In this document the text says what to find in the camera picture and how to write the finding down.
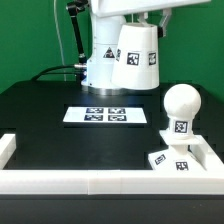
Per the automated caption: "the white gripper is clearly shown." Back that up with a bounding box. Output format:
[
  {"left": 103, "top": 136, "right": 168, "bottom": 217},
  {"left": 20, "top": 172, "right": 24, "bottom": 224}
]
[{"left": 90, "top": 0, "right": 211, "bottom": 38}]

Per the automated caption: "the white lamp shade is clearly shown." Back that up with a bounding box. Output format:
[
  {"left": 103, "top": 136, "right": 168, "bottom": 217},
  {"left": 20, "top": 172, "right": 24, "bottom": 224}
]
[{"left": 111, "top": 23, "right": 159, "bottom": 90}]

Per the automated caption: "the white lamp bulb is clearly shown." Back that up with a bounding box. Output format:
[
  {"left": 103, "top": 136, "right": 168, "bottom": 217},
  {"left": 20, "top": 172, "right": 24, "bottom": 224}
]
[{"left": 164, "top": 84, "right": 201, "bottom": 140}]

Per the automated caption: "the white lamp base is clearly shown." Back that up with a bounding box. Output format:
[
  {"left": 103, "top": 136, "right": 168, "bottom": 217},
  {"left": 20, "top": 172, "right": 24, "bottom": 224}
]
[{"left": 148, "top": 130, "right": 204, "bottom": 172}]

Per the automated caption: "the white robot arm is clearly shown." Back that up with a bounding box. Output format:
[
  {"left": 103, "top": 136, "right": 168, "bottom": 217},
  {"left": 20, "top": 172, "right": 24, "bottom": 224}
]
[{"left": 82, "top": 0, "right": 210, "bottom": 95}]

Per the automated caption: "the white marker tag plate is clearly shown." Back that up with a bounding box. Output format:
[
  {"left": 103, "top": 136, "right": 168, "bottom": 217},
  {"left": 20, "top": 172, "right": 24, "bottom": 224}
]
[{"left": 63, "top": 107, "right": 147, "bottom": 124}]

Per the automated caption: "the white U-shaped fence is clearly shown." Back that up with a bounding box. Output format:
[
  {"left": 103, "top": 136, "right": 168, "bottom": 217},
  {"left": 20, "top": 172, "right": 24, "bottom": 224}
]
[{"left": 0, "top": 134, "right": 224, "bottom": 195}]

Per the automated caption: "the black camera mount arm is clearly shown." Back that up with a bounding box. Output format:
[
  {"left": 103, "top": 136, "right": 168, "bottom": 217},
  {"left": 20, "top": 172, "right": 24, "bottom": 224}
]
[{"left": 66, "top": 0, "right": 88, "bottom": 68}]

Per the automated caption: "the white thin cable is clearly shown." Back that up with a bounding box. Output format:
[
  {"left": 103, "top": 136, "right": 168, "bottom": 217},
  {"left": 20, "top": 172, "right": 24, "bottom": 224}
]
[{"left": 53, "top": 0, "right": 68, "bottom": 82}]

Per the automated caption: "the black cable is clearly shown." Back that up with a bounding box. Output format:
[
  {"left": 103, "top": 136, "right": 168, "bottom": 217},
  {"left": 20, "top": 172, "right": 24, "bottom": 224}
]
[{"left": 31, "top": 64, "right": 84, "bottom": 82}]

